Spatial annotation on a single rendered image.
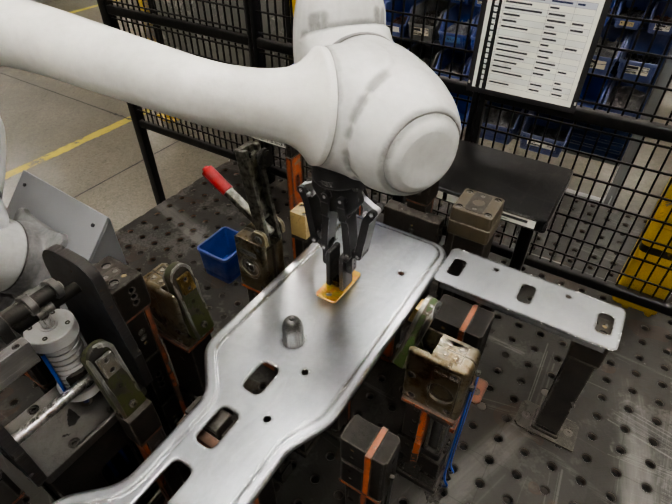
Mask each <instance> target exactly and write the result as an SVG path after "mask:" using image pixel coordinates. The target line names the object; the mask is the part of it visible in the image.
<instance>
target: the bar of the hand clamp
mask: <svg viewBox="0 0 672 504"><path fill-rule="evenodd" d="M234 155H235V156H236V160H237V164H238V167H239V171H240V175H241V178H242V182H243V186H244V189H245V193H246V197H247V201H248V204H249V208H250V212H251V215H252V219H253V223H254V226H255V230H259V231H262V232H263V233H265V235H266V236H267V238H268V244H269V246H268V247H270V246H271V241H270V237H269V233H268V229H267V225H266V221H267V222H268V223H269V224H270V225H271V226H273V227H274V230H275V231H274V233H273V234H272V235H271V236H273V237H276V238H280V237H281V236H282V235H281V231H280V227H279V223H278V218H277V214H276V210H275V206H274V201H273V197H272V193H271V189H270V184H269V180H268V176H267V171H266V168H267V167H269V166H270V165H271V164H272V162H273V153H272V151H271V150H270V149H269V148H262V149H261V146H260V143H259V142H254V141H248V142H246V143H245V144H243V145H241V146H240V147H238V148H237V149H235V150H234ZM265 219H266V221H265Z"/></svg>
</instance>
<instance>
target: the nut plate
mask: <svg viewBox="0 0 672 504"><path fill-rule="evenodd" d="M360 276H361V274H360V272H357V271H355V270H354V271H353V273H352V282H351V283H350V284H349V285H348V286H347V287H346V289H345V290H344V291H341V290H339V275H336V276H335V277H334V278H333V279H332V284H331V285H328V284H326V283H325V284H324V285H323V286H322V287H321V288H320V289H319V290H318V291H317V292H316V295H317V296H318V297H320V298H323V299H325V300H327V301H329V302H331V303H336V302H337V301H338V300H339V299H340V298H341V297H342V296H343V295H344V294H345V293H346V291H347V290H348V289H349V288H350V287H351V286H352V285H353V284H354V283H355V282H356V281H357V279H358V278H359V277H360ZM327 293H331V294H332V295H331V296H327V295H326V294H327Z"/></svg>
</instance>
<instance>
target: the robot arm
mask: <svg viewBox="0 0 672 504"><path fill-rule="evenodd" d="M293 57H294V65H291V66H288V67H282V68H254V67H244V66H238V65H231V64H226V63H221V62H217V61H213V60H209V59H206V58H202V57H199V56H195V55H192V54H189V53H186V52H183V51H180V50H177V49H174V48H171V47H168V46H165V45H162V44H159V43H157V42H154V41H151V40H148V39H145V38H142V37H139V36H136V35H133V34H130V33H127V32H124V31H122V30H119V29H116V28H113V27H110V26H107V25H104V24H101V23H98V22H95V21H92V20H89V19H86V18H84V17H81V16H78V15H75V14H72V13H69V12H66V11H63V10H60V9H57V8H54V7H51V6H48V5H44V4H41V3H37V2H34V1H31V0H0V66H6V67H11V68H16V69H20V70H25V71H28V72H32V73H36V74H39V75H43V76H46V77H49V78H52V79H55V80H59V81H62V82H65V83H68V84H71V85H74V86H77V87H81V88H84V89H87V90H90V91H93V92H96V93H99V94H103V95H106V96H109V97H112V98H115V99H118V100H121V101H125V102H128V103H131V104H134V105H137V106H140V107H143V108H147V109H150V110H153V111H156V112H159V113H162V114H165V115H169V116H172V117H175V118H178V119H181V120H185V121H188V122H192V123H195V124H198V125H202V126H206V127H209V128H213V129H217V130H222V131H226V132H231V133H235V134H240V135H246V136H251V137H257V138H262V139H268V140H273V141H277V142H281V143H285V144H287V145H290V146H292V147H293V148H295V149H296V150H297V151H298V152H299V153H300V154H301V155H302V156H303V158H304V159H305V161H306V162H307V163H308V164H309V165H311V171H312V178H313V179H312V180H311V179H307V180H306V181H305V182H303V183H302V184H301V185H300V186H298V188H297V190H298V192H299V194H300V196H301V198H302V200H303V203H304V208H305V213H306V218H307V223H308V228H309V232H310V237H311V241H312V242H313V243H319V244H320V245H321V248H322V253H323V262H324V263H325V264H326V284H328V285H331V284H332V279H333V278H334V277H335V276H336V275H339V290H341V291H344V290H345V289H346V287H347V286H348V285H349V284H350V283H351V282H352V273H353V271H354V270H355V269H356V262H357V260H358V261H360V260H361V259H362V258H363V257H364V255H365V254H366V253H367V252H368V251H369V247H370V243H371V239H372V235H373V231H374V227H375V224H376V220H377V216H378V215H379V214H380V213H381V211H382V210H383V209H384V207H383V205H382V204H381V203H377V204H376V205H375V204H374V203H373V202H372V201H371V200H370V199H369V198H368V192H367V189H366V186H368V187H369V188H372V189H374V190H377V191H380V192H383V193H386V194H391V195H399V196H407V195H413V194H417V193H419V192H422V191H424V190H426V189H428V188H429V187H431V186H432V185H433V184H435V183H436V182H437V181H439V180H440V179H441V178H442V177H443V176H444V175H445V173H446V172H447V171H448V169H449V168H450V166H451V165H452V163H453V161H454V158H455V156H456V152H457V149H458V144H459V136H460V135H461V131H462V129H461V121H460V116H459V112H458V109H457V106H456V104H455V102H454V99H453V97H452V96H451V94H450V92H449V90H448V89H447V87H446V86H445V84H444V83H443V82H442V80H441V79H440V78H439V77H438V76H437V75H436V74H435V72H434V71H433V70H432V69H431V68H430V67H429V66H427V65H426V64H425V63H424V62H423V61H422V60H421V59H419V58H418V57H417V56H415V55H414V54H413V53H411V52H410V51H408V50H407V49H405V48H404V47H402V46H401V45H399V44H396V43H394V42H393V39H392V35H391V32H390V29H389V28H388V27H387V26H386V10H385V5H384V2H383V0H296V5H295V12H294V19H293ZM5 174H6V135H5V127H4V124H3V121H2V119H1V117H0V312H1V311H3V310H4V309H6V308H7V307H9V306H10V305H11V304H12V303H13V301H14V300H15V298H17V297H18V296H20V295H23V293H24V292H25V291H27V290H29V289H34V288H35V287H37V286H38V285H39V286H40V287H41V285H40V282H42V281H43V280H45V279H48V278H50V277H51V275H50V273H49V272H48V269H47V268H46V266H45V263H44V261H43V258H42V252H43V251H44V250H45V249H47V248H49V247H50V246H52V245H54V244H59V245H62V246H64V247H66V246H67V244H68V236H67V234H65V233H60V232H56V231H55V230H53V229H52V228H50V227H49V226H47V225H46V224H44V223H43V222H41V221H40V220H38V219H37V218H35V217H34V216H33V215H32V214H31V213H30V211H29V210H28V209H25V208H19V209H18V210H17V211H16V212H15V215H14V219H13V220H12V219H9V216H8V213H7V211H6V208H5V206H4V203H3V200H2V199H3V190H4V184H5ZM365 185H366V186H365ZM320 201H321V205H320ZM361 205H362V206H363V214H362V216H363V217H364V218H363V220H362V222H361V226H360V231H359V235H357V217H356V216H357V213H358V207H359V206H361ZM337 214H338V218H339V222H341V230H342V242H343V253H342V254H341V255H340V243H339V242H335V241H336V240H337V239H338V238H337V239H335V238H336V226H337ZM317 230H318V231H317ZM334 242H335V243H334Z"/></svg>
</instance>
